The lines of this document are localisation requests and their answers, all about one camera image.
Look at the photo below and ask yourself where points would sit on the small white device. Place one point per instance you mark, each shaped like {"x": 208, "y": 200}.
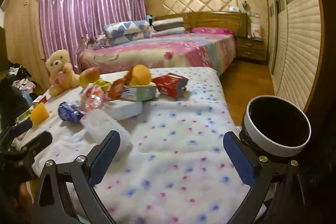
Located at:
{"x": 233, "y": 8}

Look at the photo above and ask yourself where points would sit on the floral cloth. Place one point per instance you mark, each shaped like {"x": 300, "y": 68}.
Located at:
{"x": 95, "y": 41}

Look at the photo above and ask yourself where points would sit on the wooden nightstand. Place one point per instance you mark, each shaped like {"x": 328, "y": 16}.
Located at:
{"x": 249, "y": 48}

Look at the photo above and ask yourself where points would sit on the cream teddy bear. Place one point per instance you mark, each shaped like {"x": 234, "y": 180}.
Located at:
{"x": 60, "y": 64}

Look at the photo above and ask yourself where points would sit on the orange snack bag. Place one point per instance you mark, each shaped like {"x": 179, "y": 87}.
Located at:
{"x": 118, "y": 88}

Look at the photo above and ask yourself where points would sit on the red white plastic wrapper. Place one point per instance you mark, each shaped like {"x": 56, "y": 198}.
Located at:
{"x": 93, "y": 99}

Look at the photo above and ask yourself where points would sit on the pile of clothes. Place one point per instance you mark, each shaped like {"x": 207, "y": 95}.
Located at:
{"x": 21, "y": 82}

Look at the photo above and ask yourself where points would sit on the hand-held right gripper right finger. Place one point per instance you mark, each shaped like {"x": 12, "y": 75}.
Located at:
{"x": 236, "y": 158}

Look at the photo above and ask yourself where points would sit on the green white tissue box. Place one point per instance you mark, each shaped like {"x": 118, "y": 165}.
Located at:
{"x": 141, "y": 92}

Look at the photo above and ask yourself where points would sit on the yellow ridged chip toy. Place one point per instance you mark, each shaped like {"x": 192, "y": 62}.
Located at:
{"x": 141, "y": 74}

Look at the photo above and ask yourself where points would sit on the clear plastic bag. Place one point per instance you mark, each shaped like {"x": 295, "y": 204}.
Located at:
{"x": 105, "y": 121}

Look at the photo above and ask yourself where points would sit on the folded heart-print quilt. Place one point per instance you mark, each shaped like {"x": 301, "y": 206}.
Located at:
{"x": 123, "y": 29}

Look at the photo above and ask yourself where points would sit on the cream louvered sliding wardrobe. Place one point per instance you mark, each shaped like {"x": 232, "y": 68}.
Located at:
{"x": 296, "y": 43}

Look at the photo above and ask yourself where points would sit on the red carton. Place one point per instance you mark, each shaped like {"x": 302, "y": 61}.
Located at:
{"x": 168, "y": 85}

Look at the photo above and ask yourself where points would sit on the purple curtain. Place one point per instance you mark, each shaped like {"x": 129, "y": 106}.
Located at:
{"x": 78, "y": 11}

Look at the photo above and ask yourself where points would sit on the yellow snack packet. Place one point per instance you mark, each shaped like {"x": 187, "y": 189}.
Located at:
{"x": 101, "y": 85}

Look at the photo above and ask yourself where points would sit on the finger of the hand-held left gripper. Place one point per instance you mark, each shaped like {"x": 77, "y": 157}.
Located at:
{"x": 19, "y": 129}
{"x": 36, "y": 142}

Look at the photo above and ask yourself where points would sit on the wooden headboard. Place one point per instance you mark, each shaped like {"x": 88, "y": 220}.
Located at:
{"x": 218, "y": 20}

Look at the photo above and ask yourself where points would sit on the blue wrapper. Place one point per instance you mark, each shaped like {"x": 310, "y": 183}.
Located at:
{"x": 69, "y": 112}

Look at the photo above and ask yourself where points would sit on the yellow foam fruit net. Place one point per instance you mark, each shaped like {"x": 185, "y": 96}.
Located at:
{"x": 39, "y": 113}

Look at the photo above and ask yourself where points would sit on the grey striped pillow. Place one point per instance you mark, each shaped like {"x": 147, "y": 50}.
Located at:
{"x": 168, "y": 22}
{"x": 169, "y": 29}

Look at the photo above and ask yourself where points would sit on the pink pillow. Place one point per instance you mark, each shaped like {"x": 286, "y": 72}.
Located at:
{"x": 210, "y": 30}

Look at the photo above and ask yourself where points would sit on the wooden wardrobe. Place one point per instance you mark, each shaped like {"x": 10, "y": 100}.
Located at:
{"x": 23, "y": 29}

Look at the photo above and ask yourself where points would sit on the green yellow packet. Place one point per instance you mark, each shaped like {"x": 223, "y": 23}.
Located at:
{"x": 23, "y": 116}

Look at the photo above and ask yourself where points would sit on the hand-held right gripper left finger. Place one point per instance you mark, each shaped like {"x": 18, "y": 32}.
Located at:
{"x": 105, "y": 158}

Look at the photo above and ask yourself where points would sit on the bed with pink floral sheet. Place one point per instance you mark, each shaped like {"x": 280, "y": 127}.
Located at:
{"x": 157, "y": 50}

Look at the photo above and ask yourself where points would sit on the white dotted blanket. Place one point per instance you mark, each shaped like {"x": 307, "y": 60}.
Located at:
{"x": 170, "y": 148}

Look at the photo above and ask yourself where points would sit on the wall lamp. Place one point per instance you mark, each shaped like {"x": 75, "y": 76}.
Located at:
{"x": 245, "y": 4}

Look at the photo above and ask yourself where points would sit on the wall switch panel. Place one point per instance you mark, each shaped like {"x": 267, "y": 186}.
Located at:
{"x": 253, "y": 14}

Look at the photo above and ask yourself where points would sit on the white paper bag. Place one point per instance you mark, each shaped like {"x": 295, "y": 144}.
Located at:
{"x": 255, "y": 29}

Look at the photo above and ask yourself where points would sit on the small red box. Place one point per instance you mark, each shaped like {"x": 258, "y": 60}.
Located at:
{"x": 39, "y": 99}

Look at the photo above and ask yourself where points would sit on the yellow red apple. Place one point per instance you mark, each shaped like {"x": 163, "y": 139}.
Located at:
{"x": 89, "y": 75}

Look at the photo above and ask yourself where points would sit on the white flat box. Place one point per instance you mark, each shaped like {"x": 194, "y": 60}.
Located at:
{"x": 126, "y": 109}

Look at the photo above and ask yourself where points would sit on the white bowl dark inside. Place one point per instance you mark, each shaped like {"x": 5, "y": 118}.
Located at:
{"x": 265, "y": 146}

